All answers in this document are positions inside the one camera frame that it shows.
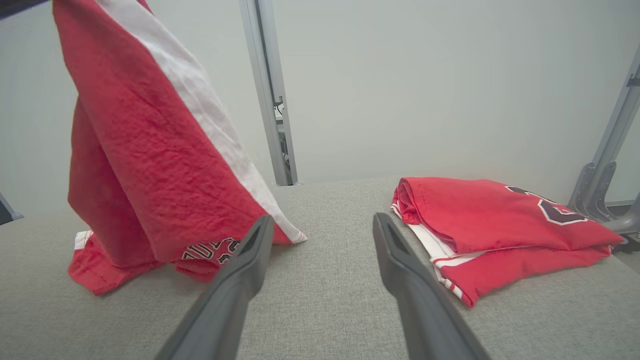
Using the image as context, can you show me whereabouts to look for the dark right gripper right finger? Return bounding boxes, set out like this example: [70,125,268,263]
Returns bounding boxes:
[372,212,492,360]

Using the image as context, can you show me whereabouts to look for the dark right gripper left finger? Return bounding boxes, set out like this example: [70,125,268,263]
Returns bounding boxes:
[155,215,276,360]

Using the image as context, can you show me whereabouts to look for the red shirt with white sleeves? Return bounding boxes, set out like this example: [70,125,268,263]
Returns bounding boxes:
[391,176,626,308]

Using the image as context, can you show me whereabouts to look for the red shorts with white trim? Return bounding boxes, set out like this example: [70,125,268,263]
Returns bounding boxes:
[51,0,308,297]

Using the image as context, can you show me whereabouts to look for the black cables inside post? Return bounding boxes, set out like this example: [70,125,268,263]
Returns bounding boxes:
[272,95,292,168]

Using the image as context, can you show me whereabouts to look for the grey metal partition post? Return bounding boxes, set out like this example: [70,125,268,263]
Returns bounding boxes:
[238,0,301,187]
[567,42,640,253]

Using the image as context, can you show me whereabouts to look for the grey metal stand frame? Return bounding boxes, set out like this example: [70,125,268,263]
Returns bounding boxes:
[0,191,25,226]

